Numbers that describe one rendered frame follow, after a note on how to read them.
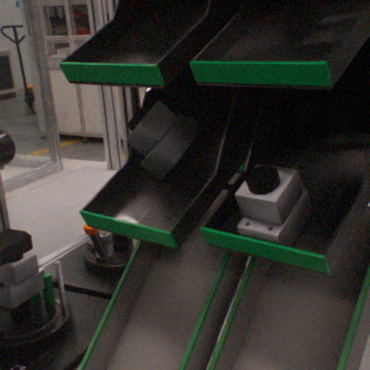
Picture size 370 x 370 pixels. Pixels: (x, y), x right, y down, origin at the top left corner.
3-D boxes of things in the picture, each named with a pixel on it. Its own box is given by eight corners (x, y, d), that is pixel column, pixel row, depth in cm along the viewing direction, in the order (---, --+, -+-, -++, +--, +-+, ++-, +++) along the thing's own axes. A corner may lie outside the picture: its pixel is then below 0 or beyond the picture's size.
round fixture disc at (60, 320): (24, 368, 77) (22, 355, 76) (-51, 346, 84) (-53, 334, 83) (91, 314, 89) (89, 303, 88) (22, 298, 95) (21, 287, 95)
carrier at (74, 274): (142, 311, 92) (135, 240, 88) (29, 286, 104) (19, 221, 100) (208, 252, 112) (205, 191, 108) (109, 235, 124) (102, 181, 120)
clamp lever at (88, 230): (105, 260, 101) (91, 228, 96) (96, 258, 102) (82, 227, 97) (115, 246, 103) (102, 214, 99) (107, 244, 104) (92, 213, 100)
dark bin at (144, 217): (177, 251, 56) (150, 196, 52) (87, 227, 64) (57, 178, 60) (299, 90, 71) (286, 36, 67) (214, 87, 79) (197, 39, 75)
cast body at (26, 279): (14, 309, 81) (6, 264, 79) (-10, 303, 83) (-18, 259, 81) (54, 282, 88) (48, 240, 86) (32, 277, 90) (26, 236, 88)
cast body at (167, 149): (175, 165, 62) (125, 123, 62) (159, 181, 66) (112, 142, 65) (209, 119, 67) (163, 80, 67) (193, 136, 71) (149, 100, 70)
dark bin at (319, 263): (329, 277, 49) (311, 215, 45) (206, 245, 57) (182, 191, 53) (434, 89, 64) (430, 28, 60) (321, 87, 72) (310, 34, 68)
